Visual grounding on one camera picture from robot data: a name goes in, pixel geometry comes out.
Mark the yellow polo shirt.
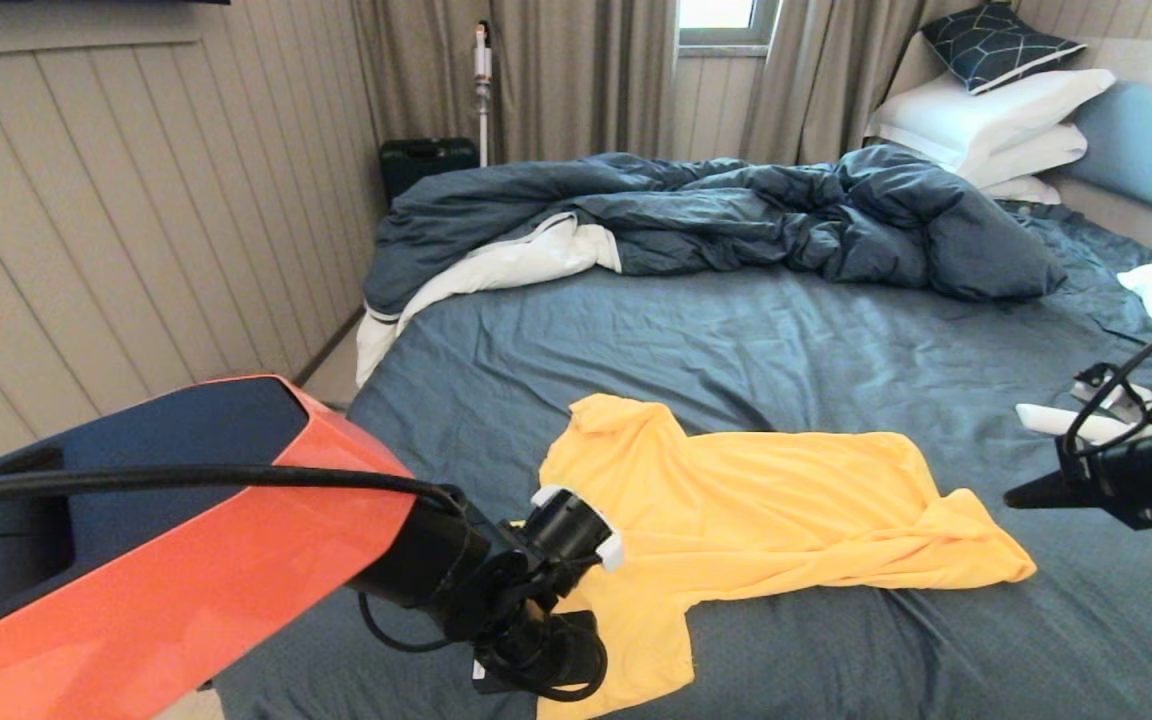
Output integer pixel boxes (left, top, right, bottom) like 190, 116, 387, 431
536, 393, 1037, 720

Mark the white remote control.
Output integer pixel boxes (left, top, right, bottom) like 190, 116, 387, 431
1016, 385, 1152, 446

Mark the bed with blue sheet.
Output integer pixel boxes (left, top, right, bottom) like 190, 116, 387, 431
211, 200, 1152, 720

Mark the dark blue duvet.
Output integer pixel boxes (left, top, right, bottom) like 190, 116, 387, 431
356, 143, 1067, 389

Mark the dark patterned cushion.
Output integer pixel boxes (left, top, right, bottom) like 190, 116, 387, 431
920, 2, 1087, 96

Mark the dark green hard case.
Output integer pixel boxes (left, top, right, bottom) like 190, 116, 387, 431
381, 137, 480, 208

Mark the beige window curtain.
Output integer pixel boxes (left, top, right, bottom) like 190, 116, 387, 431
353, 0, 679, 166
739, 0, 987, 166

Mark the white stick vacuum cleaner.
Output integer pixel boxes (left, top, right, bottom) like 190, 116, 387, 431
473, 20, 494, 167

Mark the grey framed window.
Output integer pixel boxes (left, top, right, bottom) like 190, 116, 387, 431
677, 0, 782, 49

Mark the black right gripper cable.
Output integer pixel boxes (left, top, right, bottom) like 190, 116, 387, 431
1056, 318, 1152, 533

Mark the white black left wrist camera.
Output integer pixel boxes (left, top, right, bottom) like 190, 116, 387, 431
531, 485, 627, 573

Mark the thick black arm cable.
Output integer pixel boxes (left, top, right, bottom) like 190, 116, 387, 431
0, 463, 462, 513

